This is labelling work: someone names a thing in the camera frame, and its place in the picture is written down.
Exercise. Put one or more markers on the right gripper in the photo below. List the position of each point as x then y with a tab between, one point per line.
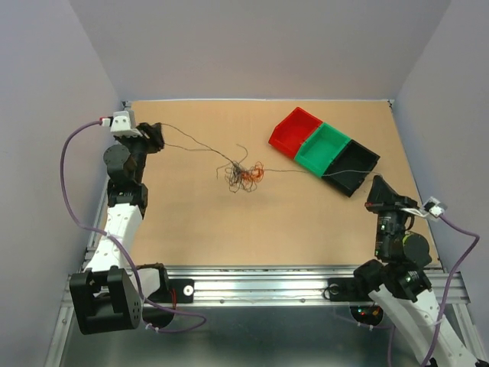
381	196

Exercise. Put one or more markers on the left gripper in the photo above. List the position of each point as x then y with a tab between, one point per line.
156	135

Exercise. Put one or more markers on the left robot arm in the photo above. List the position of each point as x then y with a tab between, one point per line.
109	293

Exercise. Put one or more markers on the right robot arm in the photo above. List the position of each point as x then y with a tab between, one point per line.
396	279

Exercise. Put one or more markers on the black plastic bin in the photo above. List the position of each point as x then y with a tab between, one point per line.
349	169

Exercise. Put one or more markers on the green plastic bin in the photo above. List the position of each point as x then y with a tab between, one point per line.
320	149

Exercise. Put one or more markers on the red plastic bin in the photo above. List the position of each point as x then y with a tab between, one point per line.
290	134

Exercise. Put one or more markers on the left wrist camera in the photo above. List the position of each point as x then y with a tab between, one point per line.
122	124

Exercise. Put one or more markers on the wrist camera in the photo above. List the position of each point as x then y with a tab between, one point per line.
432	209
122	124

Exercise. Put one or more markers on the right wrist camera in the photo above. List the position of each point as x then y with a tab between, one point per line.
432	209

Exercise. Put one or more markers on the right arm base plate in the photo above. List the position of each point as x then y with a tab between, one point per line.
353	290

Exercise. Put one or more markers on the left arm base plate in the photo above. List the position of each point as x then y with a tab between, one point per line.
175	291

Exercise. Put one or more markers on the aluminium rail frame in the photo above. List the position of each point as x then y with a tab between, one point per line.
249	225

